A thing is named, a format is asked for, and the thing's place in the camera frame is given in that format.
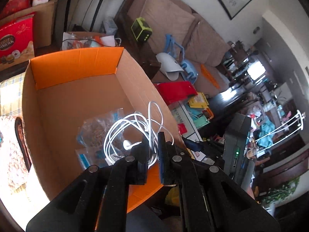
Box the white curved device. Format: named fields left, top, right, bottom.
left=156, top=52, right=184, bottom=81

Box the red plastic box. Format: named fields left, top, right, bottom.
left=154, top=81, right=197, bottom=106

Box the beige cushion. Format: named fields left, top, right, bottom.
left=141, top=0, right=195, bottom=54
left=185, top=20, right=230, bottom=67

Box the light blue plastic holder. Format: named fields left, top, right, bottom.
left=164, top=34, right=198, bottom=84

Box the yellow booklet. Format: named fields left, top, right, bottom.
left=188, top=92, right=209, bottom=109

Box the orange cardboard box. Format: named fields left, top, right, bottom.
left=22, top=47, right=184, bottom=200

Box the left beige cushion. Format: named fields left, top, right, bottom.
left=141, top=0, right=195, bottom=54

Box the red Ferrero chocolate box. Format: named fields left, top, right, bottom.
left=0, top=13, right=35, bottom=71

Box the brown sofa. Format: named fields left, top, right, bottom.
left=114, top=0, right=229, bottom=97

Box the clear plastic bag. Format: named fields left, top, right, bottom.
left=76, top=108, right=124, bottom=170

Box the right beige cushion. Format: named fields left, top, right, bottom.
left=185, top=20, right=230, bottom=67

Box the green black portable radio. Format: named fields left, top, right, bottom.
left=131, top=17, right=152, bottom=43

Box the brown cardboard box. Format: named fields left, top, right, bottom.
left=1, top=0, right=58, bottom=49

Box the white earphone cable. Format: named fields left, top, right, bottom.
left=103, top=101, right=175, bottom=169

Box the orange mesh sheet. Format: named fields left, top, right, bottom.
left=201, top=64, right=220, bottom=89

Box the yellow checkered cloth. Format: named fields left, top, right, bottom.
left=1, top=73, right=25, bottom=117

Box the white large flat box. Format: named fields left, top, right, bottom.
left=169, top=102, right=203, bottom=141

